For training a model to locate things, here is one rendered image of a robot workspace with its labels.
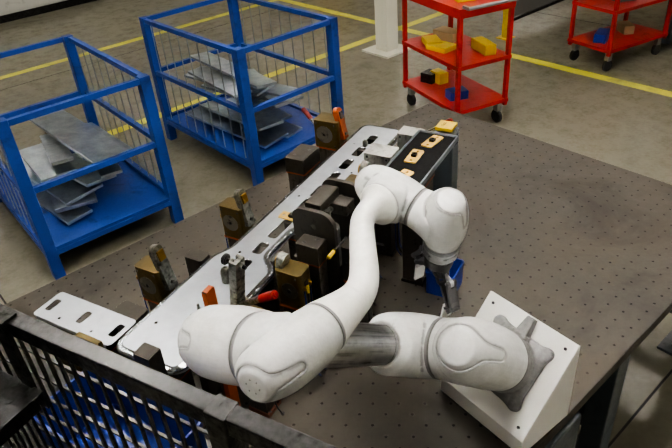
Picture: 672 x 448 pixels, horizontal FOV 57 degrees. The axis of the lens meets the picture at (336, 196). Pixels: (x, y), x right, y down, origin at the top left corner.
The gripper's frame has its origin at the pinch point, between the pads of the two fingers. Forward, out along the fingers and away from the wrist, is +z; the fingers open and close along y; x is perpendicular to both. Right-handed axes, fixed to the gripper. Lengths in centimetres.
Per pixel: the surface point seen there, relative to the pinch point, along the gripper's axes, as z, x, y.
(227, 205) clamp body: 6, -38, -60
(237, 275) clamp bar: -24, -47, -14
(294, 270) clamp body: -9.9, -32.1, -18.3
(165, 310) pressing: -3, -66, -27
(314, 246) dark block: -13.7, -25.1, -20.3
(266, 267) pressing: 0.4, -36.8, -29.3
